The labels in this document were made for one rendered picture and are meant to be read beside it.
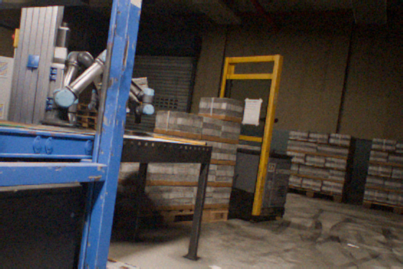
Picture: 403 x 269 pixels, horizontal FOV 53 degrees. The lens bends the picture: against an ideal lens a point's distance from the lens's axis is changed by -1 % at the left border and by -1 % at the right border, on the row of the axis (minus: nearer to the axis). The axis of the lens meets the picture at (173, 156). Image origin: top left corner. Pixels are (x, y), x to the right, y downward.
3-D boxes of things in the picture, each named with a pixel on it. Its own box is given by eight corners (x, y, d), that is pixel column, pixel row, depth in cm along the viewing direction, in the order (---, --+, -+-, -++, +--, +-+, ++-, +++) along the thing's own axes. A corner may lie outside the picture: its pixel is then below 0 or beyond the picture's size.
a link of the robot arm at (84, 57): (93, 48, 339) (115, 97, 368) (84, 48, 345) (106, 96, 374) (84, 55, 332) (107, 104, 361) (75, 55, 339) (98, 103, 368)
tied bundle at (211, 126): (174, 136, 419) (177, 114, 418) (193, 138, 439) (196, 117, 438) (201, 139, 392) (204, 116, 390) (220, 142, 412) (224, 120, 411)
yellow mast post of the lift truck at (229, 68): (204, 201, 494) (225, 57, 484) (209, 201, 500) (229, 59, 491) (210, 202, 487) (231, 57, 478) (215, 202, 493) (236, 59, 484)
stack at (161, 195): (92, 218, 364) (104, 126, 359) (183, 213, 444) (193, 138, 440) (117, 229, 336) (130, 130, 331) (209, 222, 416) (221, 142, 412)
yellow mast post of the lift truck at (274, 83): (248, 213, 446) (272, 55, 437) (253, 213, 452) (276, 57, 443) (255, 215, 440) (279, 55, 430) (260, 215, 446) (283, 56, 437)
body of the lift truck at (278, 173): (212, 208, 502) (222, 144, 498) (239, 207, 540) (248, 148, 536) (259, 222, 452) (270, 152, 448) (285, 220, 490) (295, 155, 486)
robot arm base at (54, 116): (45, 121, 277) (47, 106, 277) (50, 121, 292) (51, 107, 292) (68, 124, 279) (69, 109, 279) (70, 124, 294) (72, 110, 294)
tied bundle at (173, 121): (153, 133, 400) (156, 110, 398) (175, 136, 419) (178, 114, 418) (178, 137, 372) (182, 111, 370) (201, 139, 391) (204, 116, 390)
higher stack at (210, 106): (183, 213, 444) (199, 96, 437) (201, 212, 464) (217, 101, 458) (209, 222, 416) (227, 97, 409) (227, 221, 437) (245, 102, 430)
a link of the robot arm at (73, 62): (57, 106, 332) (80, 48, 342) (47, 106, 340) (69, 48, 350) (68, 112, 341) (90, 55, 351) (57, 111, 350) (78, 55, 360)
